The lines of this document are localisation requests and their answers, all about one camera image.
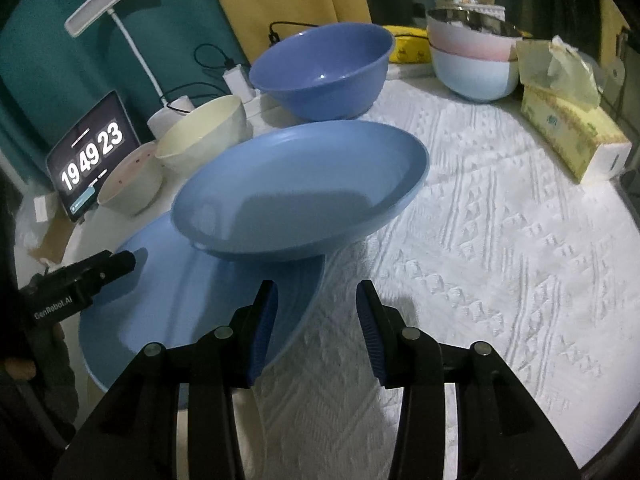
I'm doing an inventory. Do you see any blue plate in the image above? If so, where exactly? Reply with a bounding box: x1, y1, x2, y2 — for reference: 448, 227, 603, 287
79, 214, 326, 390
170, 120, 430, 261

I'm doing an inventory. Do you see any pink strawberry bowl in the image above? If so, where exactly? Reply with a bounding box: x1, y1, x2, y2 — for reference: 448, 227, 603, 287
98, 142, 163, 217

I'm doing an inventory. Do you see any cream yellow bowl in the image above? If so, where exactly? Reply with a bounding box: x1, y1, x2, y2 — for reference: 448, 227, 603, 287
155, 96, 252, 178

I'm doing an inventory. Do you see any large blue bowl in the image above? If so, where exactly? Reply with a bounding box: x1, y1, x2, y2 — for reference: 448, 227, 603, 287
250, 22, 395, 122

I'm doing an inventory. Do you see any left hand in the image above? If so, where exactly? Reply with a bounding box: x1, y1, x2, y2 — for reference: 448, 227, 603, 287
1, 323, 70, 382

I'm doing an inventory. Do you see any cardboard box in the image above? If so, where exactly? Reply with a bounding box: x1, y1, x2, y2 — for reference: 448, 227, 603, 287
27, 209, 75, 264

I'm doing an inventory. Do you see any tablet showing clock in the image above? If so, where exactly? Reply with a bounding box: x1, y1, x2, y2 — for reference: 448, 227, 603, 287
46, 90, 141, 222

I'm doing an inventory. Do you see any white tablecloth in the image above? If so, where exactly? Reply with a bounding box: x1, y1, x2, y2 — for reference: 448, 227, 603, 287
60, 62, 640, 480

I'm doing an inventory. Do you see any teal curtain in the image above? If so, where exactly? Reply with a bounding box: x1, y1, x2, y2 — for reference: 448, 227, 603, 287
1, 0, 247, 183

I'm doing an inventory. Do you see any white desk lamp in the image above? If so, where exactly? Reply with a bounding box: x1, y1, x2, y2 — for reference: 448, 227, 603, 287
64, 0, 196, 139

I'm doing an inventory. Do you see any white charger plug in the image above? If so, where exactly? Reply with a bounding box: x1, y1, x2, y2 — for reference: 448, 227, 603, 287
222, 64, 256, 104

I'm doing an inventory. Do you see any yellow tissue pack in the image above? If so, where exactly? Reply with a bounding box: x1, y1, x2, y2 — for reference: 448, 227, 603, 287
516, 36, 631, 184

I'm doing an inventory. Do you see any light blue bowl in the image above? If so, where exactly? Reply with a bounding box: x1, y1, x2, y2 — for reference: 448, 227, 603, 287
431, 46, 520, 103

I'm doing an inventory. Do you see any pink bowl in stack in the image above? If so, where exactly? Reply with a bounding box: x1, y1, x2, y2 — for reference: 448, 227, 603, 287
427, 18, 518, 62

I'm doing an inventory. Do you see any yellow snack bag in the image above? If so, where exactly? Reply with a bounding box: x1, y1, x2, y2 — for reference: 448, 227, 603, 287
384, 25, 432, 64

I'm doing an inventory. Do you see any steel bowl on top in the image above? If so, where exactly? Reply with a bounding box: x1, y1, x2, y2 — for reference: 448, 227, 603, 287
426, 9, 523, 38

